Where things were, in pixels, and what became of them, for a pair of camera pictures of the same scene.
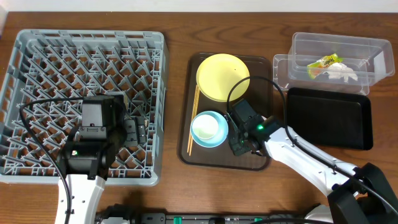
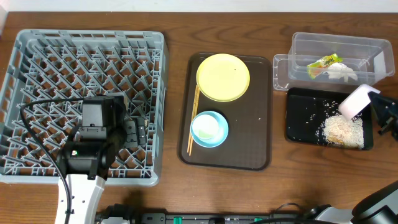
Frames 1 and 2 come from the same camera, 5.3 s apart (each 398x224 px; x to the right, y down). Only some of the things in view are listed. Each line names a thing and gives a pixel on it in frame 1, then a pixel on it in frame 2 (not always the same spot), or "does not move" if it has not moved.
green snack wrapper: (314, 68) does not move
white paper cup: (205, 127) does not move
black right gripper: (237, 149) → (388, 116)
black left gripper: (137, 131) does not move
